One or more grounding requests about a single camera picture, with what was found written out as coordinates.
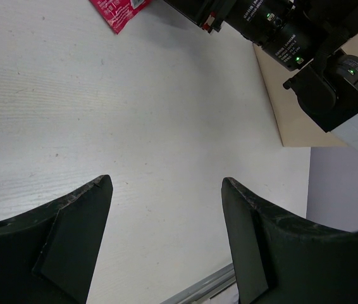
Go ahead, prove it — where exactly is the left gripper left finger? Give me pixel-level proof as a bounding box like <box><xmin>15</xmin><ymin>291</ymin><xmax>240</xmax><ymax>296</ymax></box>
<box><xmin>0</xmin><ymin>175</ymin><xmax>113</xmax><ymax>303</ymax></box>

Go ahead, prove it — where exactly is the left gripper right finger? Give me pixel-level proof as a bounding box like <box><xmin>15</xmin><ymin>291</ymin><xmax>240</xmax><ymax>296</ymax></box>
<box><xmin>221</xmin><ymin>177</ymin><xmax>358</xmax><ymax>303</ymax></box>

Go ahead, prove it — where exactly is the red snack sachet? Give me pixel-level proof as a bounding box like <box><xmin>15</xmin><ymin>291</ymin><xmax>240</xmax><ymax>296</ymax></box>
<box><xmin>90</xmin><ymin>0</ymin><xmax>151</xmax><ymax>34</ymax></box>

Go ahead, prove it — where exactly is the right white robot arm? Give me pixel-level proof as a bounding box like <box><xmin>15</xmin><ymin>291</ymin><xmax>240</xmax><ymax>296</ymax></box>
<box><xmin>170</xmin><ymin>0</ymin><xmax>358</xmax><ymax>151</ymax></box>

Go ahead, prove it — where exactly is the brown paper bag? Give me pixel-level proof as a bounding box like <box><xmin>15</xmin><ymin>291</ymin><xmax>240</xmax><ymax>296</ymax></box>
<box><xmin>254</xmin><ymin>46</ymin><xmax>346</xmax><ymax>148</ymax></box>

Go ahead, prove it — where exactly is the aluminium table rail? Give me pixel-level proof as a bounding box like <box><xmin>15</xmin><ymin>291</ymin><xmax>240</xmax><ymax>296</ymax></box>
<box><xmin>162</xmin><ymin>263</ymin><xmax>236</xmax><ymax>304</ymax></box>

